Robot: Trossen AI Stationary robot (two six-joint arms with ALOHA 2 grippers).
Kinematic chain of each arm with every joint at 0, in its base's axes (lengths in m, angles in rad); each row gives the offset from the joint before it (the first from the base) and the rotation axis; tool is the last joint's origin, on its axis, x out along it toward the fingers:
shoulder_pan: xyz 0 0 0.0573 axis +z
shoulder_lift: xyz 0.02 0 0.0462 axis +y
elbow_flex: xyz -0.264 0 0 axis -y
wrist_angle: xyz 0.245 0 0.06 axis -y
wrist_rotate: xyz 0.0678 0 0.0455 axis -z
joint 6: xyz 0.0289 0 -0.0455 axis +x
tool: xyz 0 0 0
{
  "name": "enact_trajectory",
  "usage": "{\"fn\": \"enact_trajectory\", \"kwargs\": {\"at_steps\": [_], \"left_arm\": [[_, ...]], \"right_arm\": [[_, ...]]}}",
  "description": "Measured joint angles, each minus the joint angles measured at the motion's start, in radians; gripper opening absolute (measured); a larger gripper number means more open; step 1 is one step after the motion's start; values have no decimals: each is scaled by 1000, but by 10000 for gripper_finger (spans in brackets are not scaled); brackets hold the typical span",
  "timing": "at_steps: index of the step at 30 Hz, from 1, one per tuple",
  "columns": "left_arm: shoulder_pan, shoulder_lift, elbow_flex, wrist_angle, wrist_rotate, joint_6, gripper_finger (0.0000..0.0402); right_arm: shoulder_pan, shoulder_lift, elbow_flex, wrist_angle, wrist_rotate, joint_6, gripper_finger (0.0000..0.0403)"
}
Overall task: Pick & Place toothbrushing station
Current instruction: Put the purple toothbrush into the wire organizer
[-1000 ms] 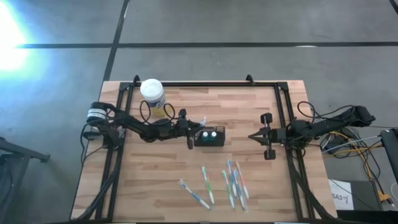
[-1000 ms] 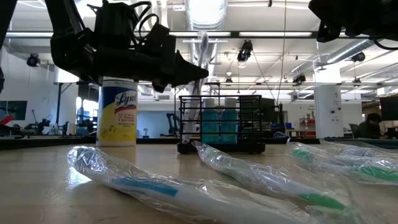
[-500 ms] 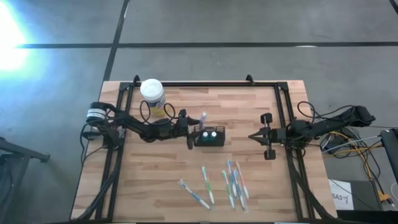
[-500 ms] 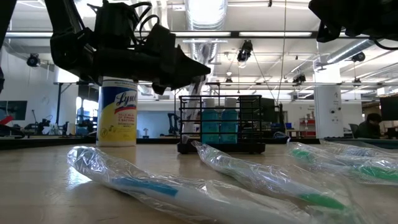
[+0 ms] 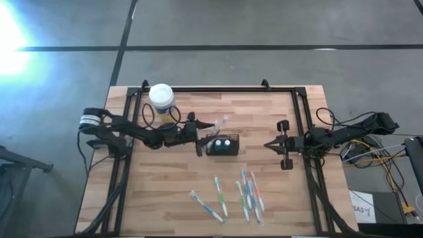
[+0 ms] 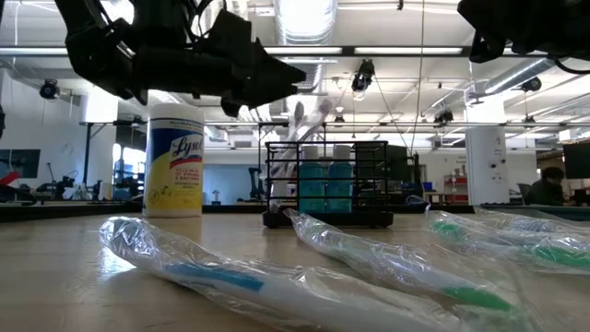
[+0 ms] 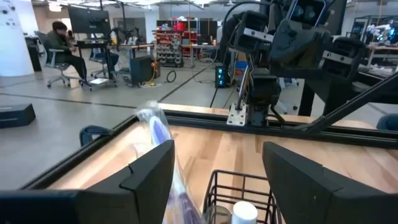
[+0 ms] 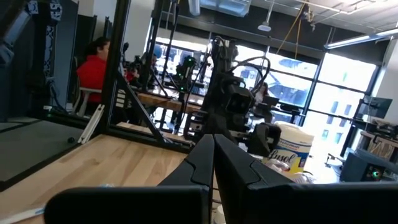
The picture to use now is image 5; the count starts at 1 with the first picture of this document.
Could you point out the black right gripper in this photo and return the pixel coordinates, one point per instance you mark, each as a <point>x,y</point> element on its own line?
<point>296,144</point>

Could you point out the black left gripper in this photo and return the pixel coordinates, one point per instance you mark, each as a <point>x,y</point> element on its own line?
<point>189,134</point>

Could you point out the violet blue white toothbrush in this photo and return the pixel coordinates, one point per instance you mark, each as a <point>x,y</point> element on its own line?
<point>224,119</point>

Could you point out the green white toothbrush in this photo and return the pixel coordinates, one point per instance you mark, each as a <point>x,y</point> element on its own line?
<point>243,201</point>
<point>221,197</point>

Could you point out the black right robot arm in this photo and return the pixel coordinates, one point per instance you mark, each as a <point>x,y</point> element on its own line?
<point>350,132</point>

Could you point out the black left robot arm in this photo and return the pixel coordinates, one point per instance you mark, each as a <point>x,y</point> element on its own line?
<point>138,132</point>

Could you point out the orange white wrapped toothbrush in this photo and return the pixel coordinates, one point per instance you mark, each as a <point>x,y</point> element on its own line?
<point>257,192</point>

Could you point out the Lysol disinfecting wipes canister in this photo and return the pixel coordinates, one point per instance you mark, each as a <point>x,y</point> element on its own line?
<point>161,95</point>

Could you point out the black power supply box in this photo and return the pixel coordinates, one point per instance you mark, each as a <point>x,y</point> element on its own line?
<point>357,154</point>

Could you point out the white printed paper sheet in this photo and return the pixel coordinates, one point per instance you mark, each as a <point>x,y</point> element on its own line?
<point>361,206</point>

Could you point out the dark grey floor box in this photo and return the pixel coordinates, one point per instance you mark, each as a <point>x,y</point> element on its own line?
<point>388,208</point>

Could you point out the dark grey computer case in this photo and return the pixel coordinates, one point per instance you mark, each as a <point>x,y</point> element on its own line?
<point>417,165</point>

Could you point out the black case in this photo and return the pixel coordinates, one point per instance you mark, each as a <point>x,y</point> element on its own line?
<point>390,231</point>

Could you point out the black metal stand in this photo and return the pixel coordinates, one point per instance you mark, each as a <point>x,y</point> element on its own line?
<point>20,158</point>

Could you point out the black aluminium table frame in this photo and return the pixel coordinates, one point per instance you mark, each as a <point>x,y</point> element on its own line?
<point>231,89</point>

